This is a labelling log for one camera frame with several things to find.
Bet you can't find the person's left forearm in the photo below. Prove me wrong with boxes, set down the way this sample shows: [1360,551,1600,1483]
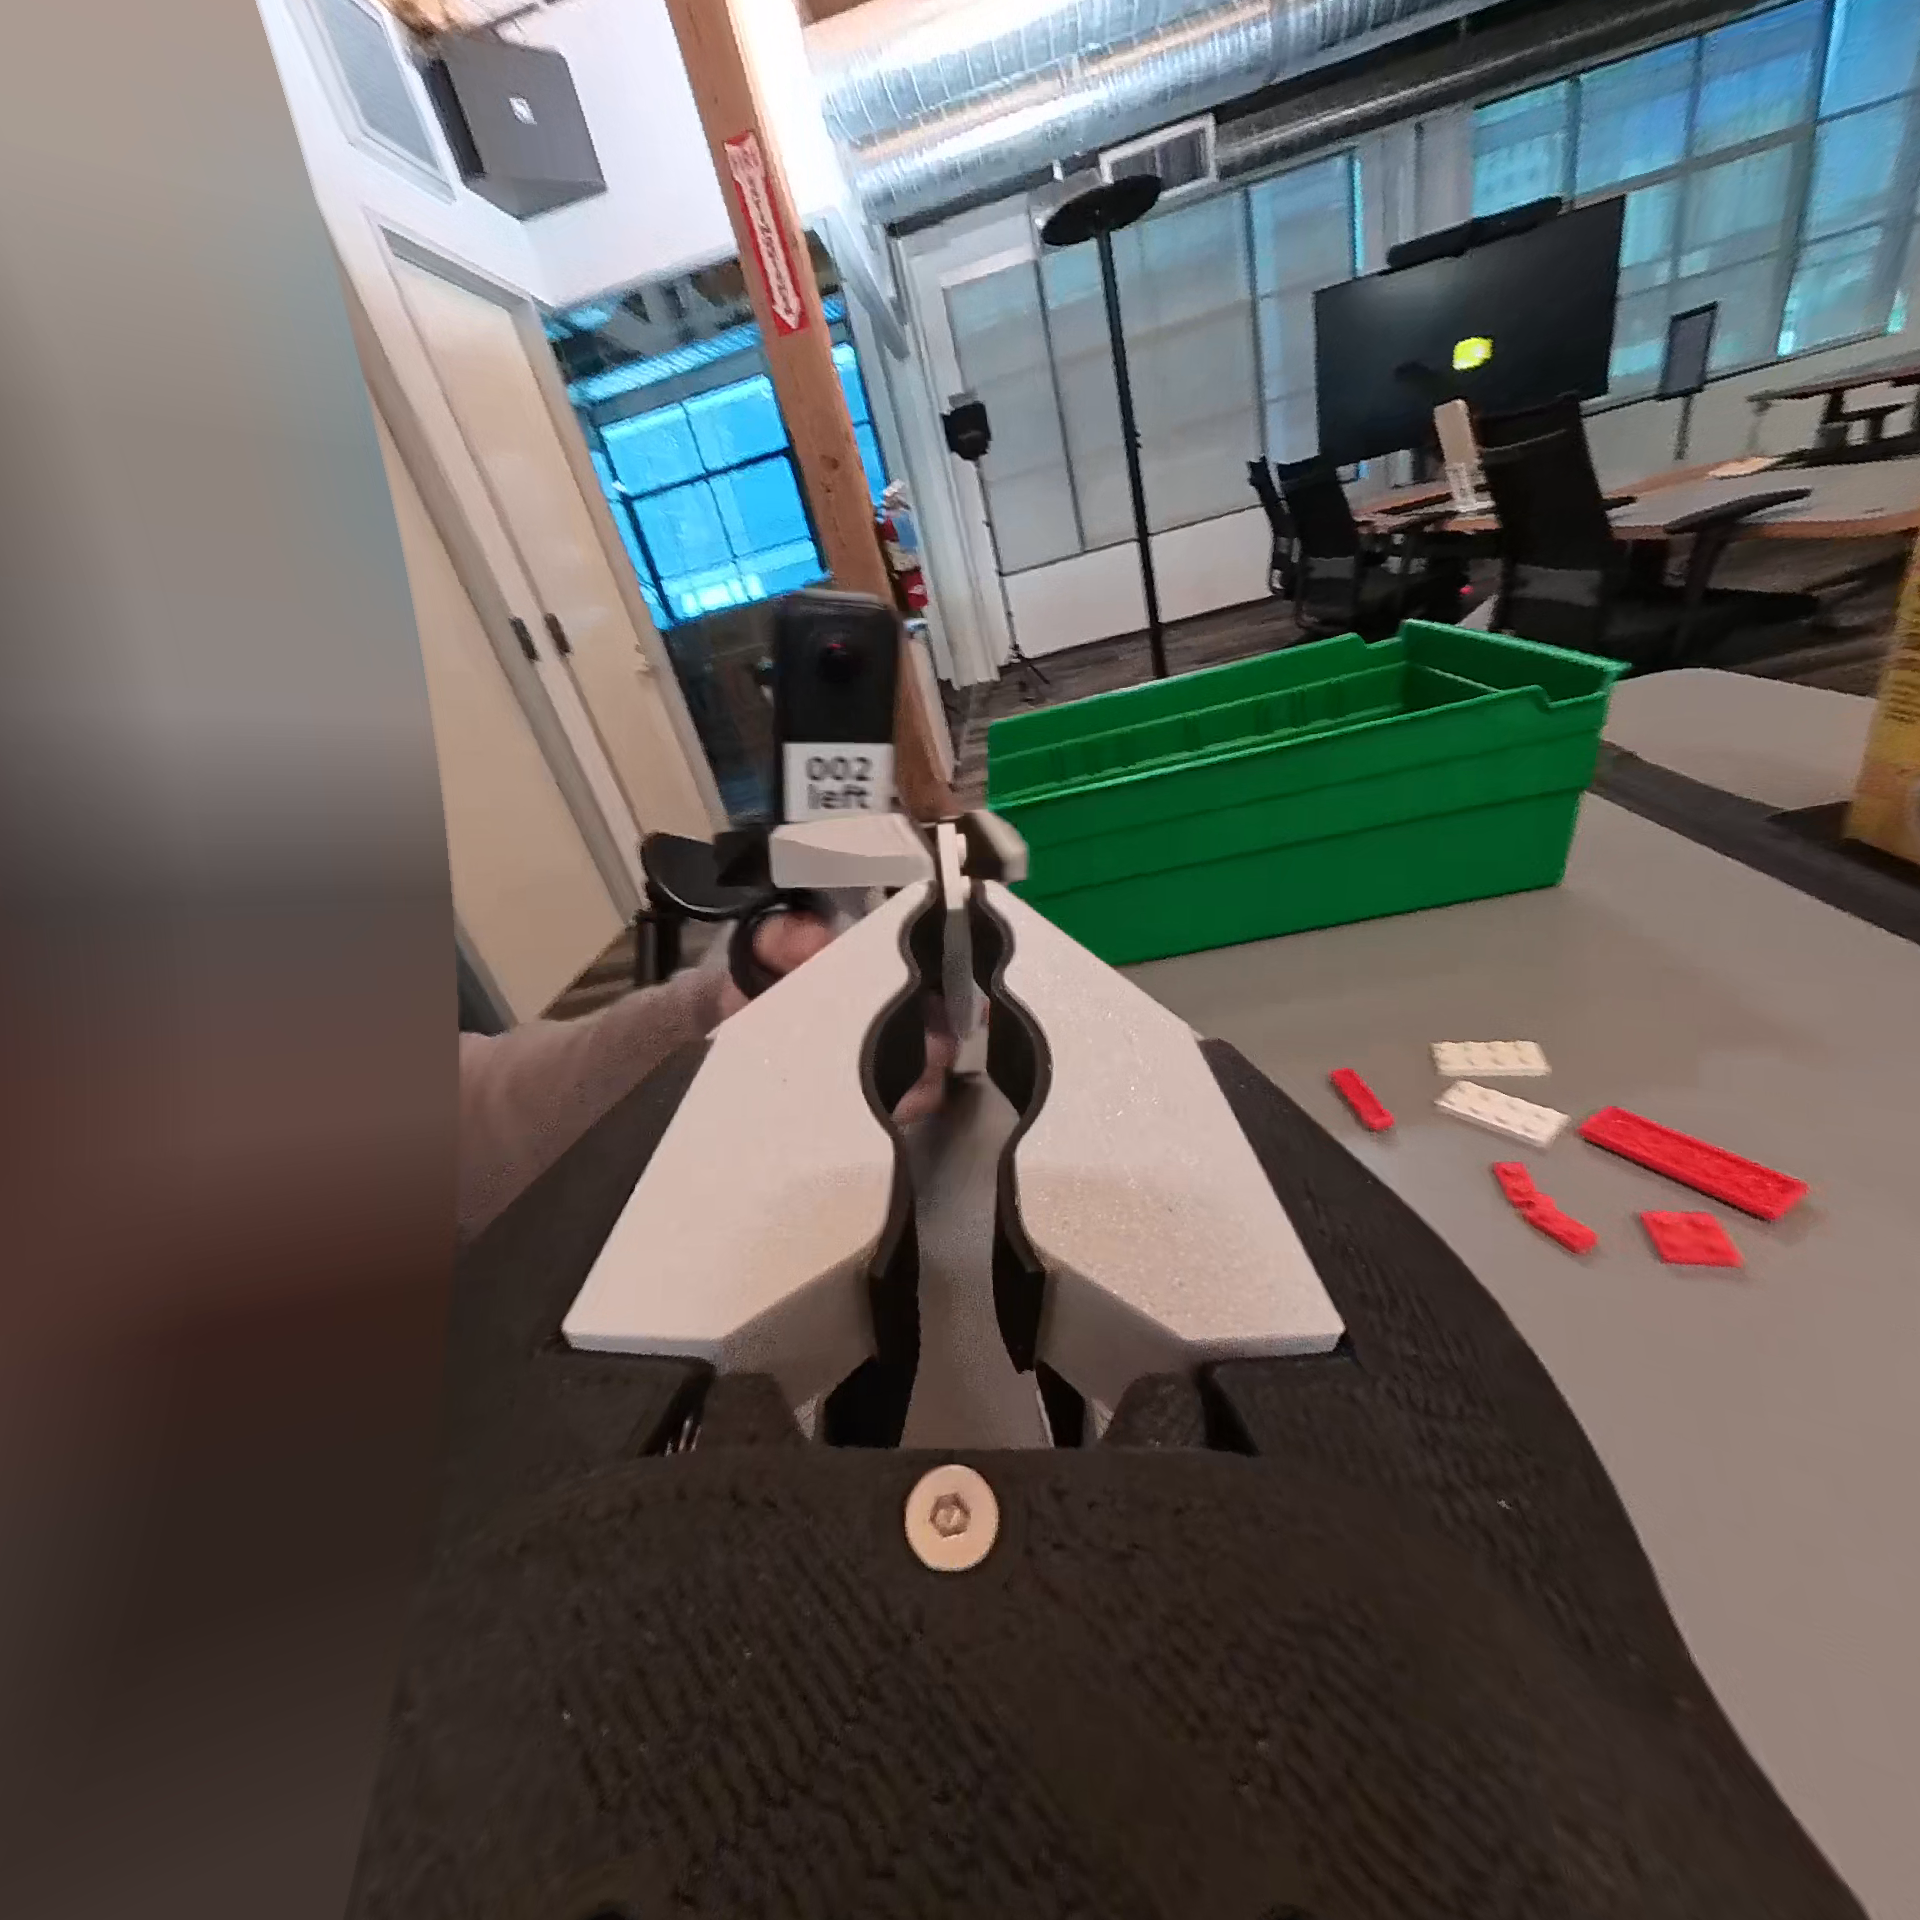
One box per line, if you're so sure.
[458,959,736,1247]

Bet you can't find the red wide toy brick plate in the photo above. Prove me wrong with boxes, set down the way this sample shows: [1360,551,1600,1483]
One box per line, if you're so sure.
[1581,1103,1813,1221]

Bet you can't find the person's left hand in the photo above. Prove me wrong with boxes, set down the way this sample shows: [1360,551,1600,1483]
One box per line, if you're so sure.
[704,908,992,1119]

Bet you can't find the curved conference table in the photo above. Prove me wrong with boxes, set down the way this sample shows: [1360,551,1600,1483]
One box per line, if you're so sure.
[1358,449,1920,553]

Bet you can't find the white double door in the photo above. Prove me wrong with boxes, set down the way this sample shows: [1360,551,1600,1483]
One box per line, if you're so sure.
[376,222,723,976]

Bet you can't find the yellow white toy set box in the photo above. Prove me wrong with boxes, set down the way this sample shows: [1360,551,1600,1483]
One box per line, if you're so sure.
[1842,532,1920,910]

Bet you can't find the wooden post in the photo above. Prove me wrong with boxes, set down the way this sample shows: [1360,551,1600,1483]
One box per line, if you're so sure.
[669,0,963,825]

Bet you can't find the large black wall screen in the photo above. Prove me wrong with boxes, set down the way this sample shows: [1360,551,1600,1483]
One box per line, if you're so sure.
[1314,195,1631,471]

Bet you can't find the black floor lamp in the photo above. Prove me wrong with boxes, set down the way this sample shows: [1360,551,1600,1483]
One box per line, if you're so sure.
[1042,173,1175,684]

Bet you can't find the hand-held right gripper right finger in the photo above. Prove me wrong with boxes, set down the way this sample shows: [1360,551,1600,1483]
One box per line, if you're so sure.
[961,881,1347,1441]

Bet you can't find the black wall-mounted box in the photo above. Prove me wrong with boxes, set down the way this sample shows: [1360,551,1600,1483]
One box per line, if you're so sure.
[423,31,609,222]

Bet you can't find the green plastic bin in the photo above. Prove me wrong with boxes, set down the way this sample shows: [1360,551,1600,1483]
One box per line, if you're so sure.
[990,681,1614,966]
[987,620,1633,812]

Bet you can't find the black speaker on tripod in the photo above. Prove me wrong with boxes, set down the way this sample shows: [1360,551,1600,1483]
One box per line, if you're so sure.
[941,393,1057,703]

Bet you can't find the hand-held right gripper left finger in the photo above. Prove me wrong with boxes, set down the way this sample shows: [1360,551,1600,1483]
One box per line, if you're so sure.
[560,880,951,1444]

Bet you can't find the red curved toy brick piece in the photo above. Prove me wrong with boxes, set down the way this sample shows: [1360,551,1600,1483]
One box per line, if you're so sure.
[1494,1160,1600,1256]

